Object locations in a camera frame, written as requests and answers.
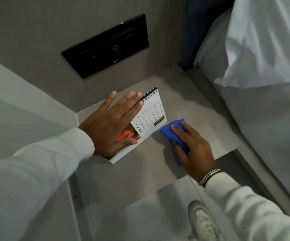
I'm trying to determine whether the dark blue headboard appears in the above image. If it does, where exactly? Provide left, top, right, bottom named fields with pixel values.
left=178, top=0, right=236, bottom=72

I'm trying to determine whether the black wall control panel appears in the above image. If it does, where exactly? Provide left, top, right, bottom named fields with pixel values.
left=61, top=13, right=149, bottom=79

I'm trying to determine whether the white sneaker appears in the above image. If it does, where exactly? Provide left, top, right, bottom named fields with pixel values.
left=188, top=201, right=223, bottom=241

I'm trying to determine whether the white pillow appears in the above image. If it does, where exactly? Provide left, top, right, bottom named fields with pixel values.
left=214, top=0, right=290, bottom=89

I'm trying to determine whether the person's left forearm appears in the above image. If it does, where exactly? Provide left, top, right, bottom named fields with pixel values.
left=0, top=128, right=95, bottom=241

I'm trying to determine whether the silver chain bracelet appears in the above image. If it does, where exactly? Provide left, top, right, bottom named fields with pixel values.
left=198, top=169, right=221, bottom=188

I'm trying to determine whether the person's right forearm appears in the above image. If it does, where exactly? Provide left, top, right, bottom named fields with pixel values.
left=205, top=172, right=290, bottom=241

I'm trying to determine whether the person's right hand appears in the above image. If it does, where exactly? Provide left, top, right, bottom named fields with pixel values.
left=171, top=122, right=216, bottom=183

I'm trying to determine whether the white bed sheet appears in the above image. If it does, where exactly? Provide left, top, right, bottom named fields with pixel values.
left=193, top=7, right=290, bottom=214

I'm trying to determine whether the person's left hand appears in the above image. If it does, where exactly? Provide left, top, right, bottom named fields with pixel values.
left=78, top=91, right=144, bottom=156

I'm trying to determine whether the blue cleaning cloth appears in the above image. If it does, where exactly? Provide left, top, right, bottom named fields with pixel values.
left=159, top=119, right=190, bottom=166

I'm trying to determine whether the white spiral desk calendar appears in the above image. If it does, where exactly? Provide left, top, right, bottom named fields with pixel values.
left=101, top=86, right=168, bottom=165

